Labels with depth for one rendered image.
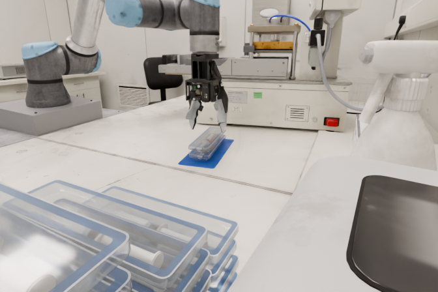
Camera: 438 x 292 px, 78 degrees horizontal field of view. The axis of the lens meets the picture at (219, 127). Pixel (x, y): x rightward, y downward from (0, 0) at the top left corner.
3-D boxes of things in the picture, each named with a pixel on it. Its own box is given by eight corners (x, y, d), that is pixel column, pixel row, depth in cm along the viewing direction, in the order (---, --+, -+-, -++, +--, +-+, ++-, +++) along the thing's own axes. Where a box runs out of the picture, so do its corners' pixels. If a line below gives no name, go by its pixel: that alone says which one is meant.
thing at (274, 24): (312, 52, 116) (315, 19, 112) (319, 53, 87) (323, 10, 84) (255, 51, 122) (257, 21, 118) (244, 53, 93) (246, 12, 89)
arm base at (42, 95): (19, 103, 104) (13, 77, 101) (58, 97, 116) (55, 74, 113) (37, 109, 96) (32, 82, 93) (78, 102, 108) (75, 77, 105)
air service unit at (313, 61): (317, 67, 91) (322, 20, 87) (322, 71, 77) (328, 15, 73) (301, 67, 92) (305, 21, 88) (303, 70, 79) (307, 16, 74)
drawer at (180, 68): (239, 72, 124) (239, 54, 121) (229, 76, 103) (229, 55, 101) (179, 70, 131) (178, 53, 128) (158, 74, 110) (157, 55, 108)
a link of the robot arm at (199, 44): (195, 36, 72) (225, 36, 69) (195, 53, 73) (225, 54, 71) (184, 34, 65) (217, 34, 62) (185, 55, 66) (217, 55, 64)
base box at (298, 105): (330, 112, 124) (334, 74, 119) (345, 137, 90) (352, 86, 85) (218, 106, 137) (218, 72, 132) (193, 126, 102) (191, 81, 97)
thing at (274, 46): (296, 52, 115) (298, 28, 112) (296, 53, 94) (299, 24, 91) (255, 52, 119) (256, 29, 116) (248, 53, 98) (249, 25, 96)
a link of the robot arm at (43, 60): (21, 77, 102) (14, 40, 98) (58, 75, 112) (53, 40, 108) (32, 81, 95) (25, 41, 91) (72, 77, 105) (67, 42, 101)
